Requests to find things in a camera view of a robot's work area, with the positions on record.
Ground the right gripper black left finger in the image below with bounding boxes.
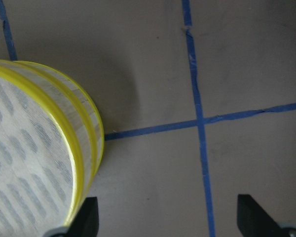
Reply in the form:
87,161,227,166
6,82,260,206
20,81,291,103
67,197,99,237

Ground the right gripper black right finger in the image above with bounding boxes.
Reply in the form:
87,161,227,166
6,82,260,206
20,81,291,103
237,194,281,237

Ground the yellow steamer basket with cloth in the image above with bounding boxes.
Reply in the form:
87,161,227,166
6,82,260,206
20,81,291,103
16,61,104,186

